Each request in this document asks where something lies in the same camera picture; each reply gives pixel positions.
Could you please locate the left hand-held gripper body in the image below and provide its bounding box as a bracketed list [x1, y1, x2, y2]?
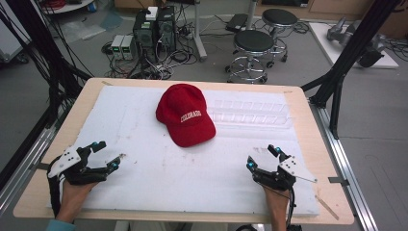
[47, 145, 109, 186]

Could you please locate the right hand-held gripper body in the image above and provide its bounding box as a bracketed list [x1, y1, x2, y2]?
[254, 156, 319, 193]

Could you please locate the red baseball cap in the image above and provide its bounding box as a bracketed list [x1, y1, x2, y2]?
[155, 83, 217, 148]

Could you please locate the person's right hand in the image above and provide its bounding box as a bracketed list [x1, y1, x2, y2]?
[261, 185, 291, 223]

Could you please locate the person's left hand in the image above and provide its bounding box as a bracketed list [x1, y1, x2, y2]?
[56, 180, 98, 223]

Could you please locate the white foam mat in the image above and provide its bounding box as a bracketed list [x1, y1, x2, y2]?
[47, 85, 320, 217]

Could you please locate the clear plastic compartment tray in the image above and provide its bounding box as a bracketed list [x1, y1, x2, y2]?
[208, 98, 293, 130]

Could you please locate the thin wooden stick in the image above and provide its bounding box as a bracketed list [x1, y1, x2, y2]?
[315, 194, 341, 221]

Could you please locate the grey bench power supply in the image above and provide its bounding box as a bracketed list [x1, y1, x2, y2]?
[120, 35, 137, 62]
[110, 34, 125, 61]

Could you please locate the black round stool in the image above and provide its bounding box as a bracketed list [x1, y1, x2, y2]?
[261, 8, 299, 69]
[224, 29, 276, 85]

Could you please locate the black computer tower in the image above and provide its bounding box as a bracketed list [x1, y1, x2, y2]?
[132, 11, 158, 64]
[156, 5, 177, 54]

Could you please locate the white floor board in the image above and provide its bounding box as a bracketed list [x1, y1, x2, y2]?
[308, 21, 400, 69]

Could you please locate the black flat device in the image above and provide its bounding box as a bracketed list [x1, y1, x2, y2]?
[224, 13, 250, 33]

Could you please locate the white box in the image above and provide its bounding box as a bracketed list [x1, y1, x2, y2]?
[145, 6, 160, 22]

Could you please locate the aluminium frame rail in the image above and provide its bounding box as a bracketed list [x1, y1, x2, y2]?
[308, 97, 380, 231]
[0, 126, 57, 216]

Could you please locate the tangle of floor cables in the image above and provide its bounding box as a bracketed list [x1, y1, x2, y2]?
[101, 18, 201, 81]

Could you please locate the black cable bundle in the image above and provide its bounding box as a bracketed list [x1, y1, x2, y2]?
[0, 0, 94, 129]

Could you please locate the black frame strut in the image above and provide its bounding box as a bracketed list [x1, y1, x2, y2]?
[300, 0, 403, 140]

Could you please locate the grey metal stand post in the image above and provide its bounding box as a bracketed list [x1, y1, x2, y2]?
[191, 0, 209, 63]

